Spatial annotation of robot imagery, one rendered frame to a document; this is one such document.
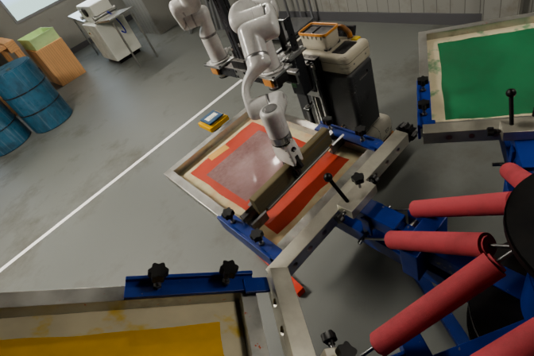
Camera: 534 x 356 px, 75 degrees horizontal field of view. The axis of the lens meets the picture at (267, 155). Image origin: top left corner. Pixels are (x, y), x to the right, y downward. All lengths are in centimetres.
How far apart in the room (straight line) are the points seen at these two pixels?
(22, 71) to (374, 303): 514
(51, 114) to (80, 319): 517
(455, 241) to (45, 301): 87
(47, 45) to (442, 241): 720
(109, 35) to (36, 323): 629
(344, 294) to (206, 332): 136
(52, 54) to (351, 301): 664
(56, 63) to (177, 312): 691
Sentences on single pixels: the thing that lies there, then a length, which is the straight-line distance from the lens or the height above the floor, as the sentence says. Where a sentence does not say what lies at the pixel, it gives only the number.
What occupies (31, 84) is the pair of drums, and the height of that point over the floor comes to 66.
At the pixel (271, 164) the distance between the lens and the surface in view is 149.
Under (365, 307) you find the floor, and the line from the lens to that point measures 211.
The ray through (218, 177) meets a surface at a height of 96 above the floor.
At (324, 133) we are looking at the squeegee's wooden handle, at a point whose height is 108.
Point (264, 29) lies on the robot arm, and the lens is 125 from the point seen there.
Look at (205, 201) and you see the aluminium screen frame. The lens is 144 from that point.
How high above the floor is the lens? 191
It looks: 38 degrees down
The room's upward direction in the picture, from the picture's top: 24 degrees counter-clockwise
